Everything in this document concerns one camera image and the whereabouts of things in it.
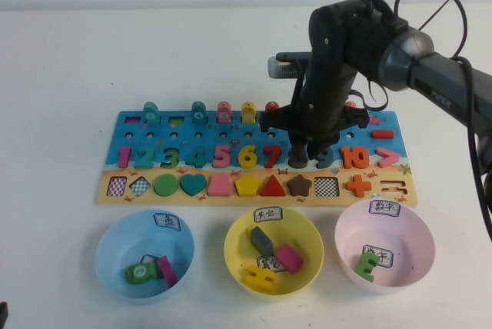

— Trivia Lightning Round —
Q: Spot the yellow wooden pentagon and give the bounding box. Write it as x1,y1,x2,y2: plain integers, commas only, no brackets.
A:
234,174,261,198

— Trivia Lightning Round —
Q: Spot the orange wooden number 10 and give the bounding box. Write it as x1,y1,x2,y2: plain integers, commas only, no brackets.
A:
340,146,371,171

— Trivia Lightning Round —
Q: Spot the teal wooden number 2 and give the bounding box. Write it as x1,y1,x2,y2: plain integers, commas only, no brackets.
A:
134,145,158,169

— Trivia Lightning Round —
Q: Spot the blue plastic bowl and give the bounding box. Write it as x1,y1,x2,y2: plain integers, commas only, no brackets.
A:
95,208,196,305

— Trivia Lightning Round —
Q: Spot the pink fish peg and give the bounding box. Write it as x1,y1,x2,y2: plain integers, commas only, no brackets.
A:
217,101,233,125

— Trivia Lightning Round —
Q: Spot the pink wooden trapezoid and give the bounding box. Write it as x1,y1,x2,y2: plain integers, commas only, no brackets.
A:
207,174,234,198

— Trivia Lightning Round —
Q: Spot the pink wooden greater-than sign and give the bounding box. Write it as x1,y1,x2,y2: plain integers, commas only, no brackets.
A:
375,147,401,169

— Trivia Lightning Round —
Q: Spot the green fish peg 3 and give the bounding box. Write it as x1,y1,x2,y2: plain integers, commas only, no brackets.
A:
124,261,161,284

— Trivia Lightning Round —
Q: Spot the green wooden number 3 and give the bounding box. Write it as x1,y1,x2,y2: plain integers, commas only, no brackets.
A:
160,146,181,169

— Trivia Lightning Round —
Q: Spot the light green fish peg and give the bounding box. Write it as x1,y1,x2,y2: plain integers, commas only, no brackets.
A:
142,101,161,126

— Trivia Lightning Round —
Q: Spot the pink plastic bowl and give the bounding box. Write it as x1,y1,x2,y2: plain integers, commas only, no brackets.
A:
334,200,437,294

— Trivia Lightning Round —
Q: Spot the brown wooden number 8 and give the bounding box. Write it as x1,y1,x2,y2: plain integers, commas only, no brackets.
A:
288,146,311,169

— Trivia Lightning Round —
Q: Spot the magenta wooden block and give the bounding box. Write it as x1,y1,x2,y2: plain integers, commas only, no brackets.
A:
274,244,304,273
156,255,178,287

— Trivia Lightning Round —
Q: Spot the orange wooden plus sign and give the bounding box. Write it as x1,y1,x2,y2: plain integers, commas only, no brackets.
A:
344,174,373,198

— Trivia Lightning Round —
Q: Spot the red wooden triangle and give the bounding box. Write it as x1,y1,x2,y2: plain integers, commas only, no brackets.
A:
259,174,288,198

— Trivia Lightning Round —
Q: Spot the green wooden circle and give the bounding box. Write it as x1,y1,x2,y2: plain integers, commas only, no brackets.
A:
153,174,180,196

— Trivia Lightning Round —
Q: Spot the grey wooden number 9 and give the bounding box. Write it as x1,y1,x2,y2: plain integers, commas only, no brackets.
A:
313,146,339,171

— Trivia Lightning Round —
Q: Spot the yellow wooden equals sign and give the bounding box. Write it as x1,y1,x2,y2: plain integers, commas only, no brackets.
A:
244,264,278,291

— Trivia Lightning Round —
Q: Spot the pink wooden number 1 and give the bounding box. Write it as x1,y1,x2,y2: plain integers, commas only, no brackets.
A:
117,145,134,169

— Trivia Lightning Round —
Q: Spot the teal fish peg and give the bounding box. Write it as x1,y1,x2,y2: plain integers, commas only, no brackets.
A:
191,101,208,125

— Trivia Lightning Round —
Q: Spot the teal wooden number 4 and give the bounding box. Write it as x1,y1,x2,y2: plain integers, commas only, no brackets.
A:
185,146,208,169

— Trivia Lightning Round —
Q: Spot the red wooden number 7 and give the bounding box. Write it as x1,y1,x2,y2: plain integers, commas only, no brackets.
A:
262,145,285,169

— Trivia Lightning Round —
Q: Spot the brown wooden star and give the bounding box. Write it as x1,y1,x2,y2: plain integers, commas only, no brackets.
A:
286,174,313,198

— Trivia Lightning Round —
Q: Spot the colourful wooden puzzle board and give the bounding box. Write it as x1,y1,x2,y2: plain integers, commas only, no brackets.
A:
95,109,418,207

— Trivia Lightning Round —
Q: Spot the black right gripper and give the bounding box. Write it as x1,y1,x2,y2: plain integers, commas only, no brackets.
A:
260,58,371,161

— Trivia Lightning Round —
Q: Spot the black hanging cable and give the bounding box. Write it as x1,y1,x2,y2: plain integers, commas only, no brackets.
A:
459,55,492,241

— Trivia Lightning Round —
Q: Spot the green wooden symbol piece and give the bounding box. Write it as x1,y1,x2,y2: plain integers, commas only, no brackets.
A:
354,251,380,283

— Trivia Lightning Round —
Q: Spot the yellow fish peg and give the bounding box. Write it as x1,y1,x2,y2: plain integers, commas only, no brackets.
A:
241,101,258,125

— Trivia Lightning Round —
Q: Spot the yellow plastic bowl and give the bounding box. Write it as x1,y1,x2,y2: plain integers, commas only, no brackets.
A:
224,207,325,296

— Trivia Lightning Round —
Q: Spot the yellow wooden number 6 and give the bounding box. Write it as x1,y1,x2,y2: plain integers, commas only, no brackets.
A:
237,145,259,168

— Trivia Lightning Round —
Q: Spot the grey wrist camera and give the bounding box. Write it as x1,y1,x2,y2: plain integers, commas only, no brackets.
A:
268,51,311,80

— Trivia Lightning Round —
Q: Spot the grey wooden block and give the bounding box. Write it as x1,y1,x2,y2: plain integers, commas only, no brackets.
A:
249,227,274,255

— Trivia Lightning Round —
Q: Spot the pink wooden number 5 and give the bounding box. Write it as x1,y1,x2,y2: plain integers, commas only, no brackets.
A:
211,145,234,169

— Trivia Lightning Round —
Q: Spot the teal wooden heart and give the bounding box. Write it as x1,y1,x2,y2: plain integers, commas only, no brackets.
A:
179,173,208,197

